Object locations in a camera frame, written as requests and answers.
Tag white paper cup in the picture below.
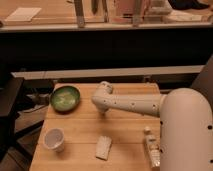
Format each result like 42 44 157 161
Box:
43 128 65 153

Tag white sponge block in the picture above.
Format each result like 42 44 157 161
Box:
95 136 112 160

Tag green ceramic bowl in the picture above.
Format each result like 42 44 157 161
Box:
49 86 80 113

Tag long white shelf rail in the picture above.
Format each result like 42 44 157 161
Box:
12 65 203 80

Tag white paper sheet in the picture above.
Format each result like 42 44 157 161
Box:
6 7 41 22

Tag clear plastic bottle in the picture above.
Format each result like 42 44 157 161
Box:
144 126 160 168

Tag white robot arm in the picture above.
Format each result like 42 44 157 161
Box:
91 81 213 171

